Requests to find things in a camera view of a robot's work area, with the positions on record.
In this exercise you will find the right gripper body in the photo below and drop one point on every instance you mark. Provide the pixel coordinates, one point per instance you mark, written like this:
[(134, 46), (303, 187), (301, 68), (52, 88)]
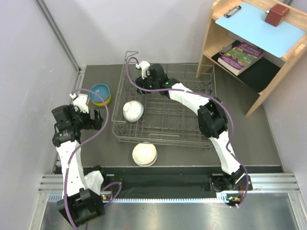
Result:
[(147, 84)]

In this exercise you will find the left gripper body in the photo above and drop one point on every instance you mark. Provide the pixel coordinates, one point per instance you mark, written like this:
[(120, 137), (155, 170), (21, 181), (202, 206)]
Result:
[(81, 120)]

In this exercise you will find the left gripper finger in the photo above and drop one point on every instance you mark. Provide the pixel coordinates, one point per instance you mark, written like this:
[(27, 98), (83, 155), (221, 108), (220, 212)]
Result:
[(97, 123), (96, 114)]

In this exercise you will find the white bowl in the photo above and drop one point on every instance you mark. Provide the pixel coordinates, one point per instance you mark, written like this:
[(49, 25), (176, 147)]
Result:
[(132, 111)]

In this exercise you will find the cream bowl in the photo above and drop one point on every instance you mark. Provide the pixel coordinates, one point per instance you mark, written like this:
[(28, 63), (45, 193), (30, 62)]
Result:
[(143, 147)]

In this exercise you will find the tan speckled bowl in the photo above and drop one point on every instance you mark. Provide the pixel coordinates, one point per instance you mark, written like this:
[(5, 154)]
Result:
[(146, 159)]

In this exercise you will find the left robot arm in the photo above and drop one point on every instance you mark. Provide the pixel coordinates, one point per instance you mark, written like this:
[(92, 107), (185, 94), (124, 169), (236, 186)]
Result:
[(81, 201)]

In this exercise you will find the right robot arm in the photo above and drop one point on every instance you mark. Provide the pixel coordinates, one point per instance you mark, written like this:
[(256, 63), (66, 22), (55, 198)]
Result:
[(212, 121)]

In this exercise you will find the yellow-green bowl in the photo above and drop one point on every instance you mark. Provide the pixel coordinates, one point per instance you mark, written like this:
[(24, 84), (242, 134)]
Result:
[(101, 104)]

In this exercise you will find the orange bowl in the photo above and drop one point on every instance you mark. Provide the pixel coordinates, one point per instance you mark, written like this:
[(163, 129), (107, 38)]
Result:
[(106, 100)]

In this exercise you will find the blue bowl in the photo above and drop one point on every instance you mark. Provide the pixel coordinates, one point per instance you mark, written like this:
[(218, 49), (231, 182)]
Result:
[(102, 90)]

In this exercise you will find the aluminium corner profile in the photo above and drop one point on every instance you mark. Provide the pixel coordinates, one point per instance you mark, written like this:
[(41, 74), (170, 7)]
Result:
[(58, 34)]

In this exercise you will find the wooden shelf unit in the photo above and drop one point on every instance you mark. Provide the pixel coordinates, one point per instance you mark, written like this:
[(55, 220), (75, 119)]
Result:
[(217, 38)]

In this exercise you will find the purple green book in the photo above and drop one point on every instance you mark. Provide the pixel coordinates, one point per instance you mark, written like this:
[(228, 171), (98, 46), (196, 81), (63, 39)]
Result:
[(240, 57)]

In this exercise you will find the light blue clipboard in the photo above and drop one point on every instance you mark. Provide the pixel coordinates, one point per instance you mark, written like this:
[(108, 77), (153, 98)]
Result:
[(249, 23)]

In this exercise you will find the red-brown box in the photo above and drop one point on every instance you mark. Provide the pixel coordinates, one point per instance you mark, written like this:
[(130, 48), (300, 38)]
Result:
[(276, 14)]

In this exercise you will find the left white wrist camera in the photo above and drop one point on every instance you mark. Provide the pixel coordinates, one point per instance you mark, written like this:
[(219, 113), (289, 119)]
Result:
[(80, 101)]

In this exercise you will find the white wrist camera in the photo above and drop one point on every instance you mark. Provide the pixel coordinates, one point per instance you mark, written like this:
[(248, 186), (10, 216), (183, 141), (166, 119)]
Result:
[(80, 101), (143, 66)]

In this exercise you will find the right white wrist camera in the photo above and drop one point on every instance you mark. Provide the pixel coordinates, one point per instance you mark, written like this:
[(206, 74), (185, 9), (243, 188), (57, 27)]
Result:
[(143, 66)]

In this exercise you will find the grey wire dish rack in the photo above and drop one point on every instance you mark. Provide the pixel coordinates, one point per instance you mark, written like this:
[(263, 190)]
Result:
[(164, 121)]

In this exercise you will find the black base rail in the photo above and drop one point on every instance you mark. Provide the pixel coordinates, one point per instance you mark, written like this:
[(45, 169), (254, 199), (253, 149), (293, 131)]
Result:
[(161, 182)]

